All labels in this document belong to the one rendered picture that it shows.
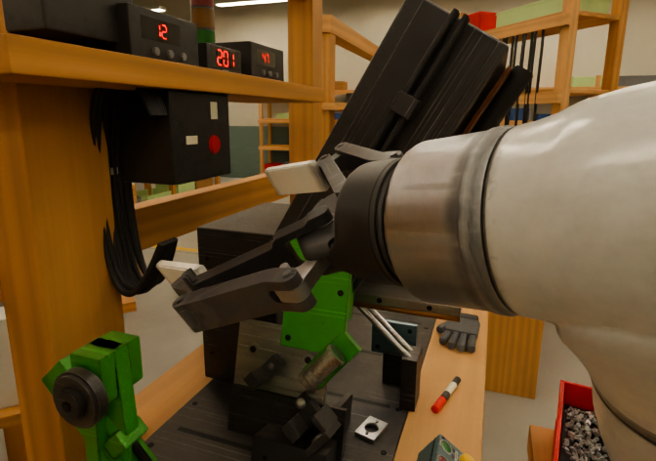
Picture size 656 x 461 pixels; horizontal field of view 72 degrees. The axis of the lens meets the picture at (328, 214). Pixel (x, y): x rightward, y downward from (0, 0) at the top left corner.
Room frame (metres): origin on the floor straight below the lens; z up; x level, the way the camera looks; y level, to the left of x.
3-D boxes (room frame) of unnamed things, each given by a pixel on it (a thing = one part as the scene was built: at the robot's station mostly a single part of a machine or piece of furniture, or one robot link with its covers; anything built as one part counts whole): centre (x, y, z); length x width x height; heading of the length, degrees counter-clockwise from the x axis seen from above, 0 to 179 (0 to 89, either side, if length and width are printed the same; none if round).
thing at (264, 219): (1.00, 0.13, 1.07); 0.30 x 0.18 x 0.34; 160
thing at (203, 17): (1.07, 0.28, 1.67); 0.05 x 0.05 x 0.05
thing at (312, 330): (0.76, 0.01, 1.17); 0.13 x 0.12 x 0.20; 160
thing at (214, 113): (0.82, 0.27, 1.42); 0.17 x 0.12 x 0.15; 160
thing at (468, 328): (1.10, -0.34, 0.91); 0.20 x 0.11 x 0.03; 157
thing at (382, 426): (0.72, -0.08, 0.90); 0.06 x 0.04 x 0.01; 145
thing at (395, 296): (0.89, -0.08, 1.11); 0.39 x 0.16 x 0.03; 70
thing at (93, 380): (0.49, 0.30, 1.12); 0.07 x 0.03 x 0.08; 70
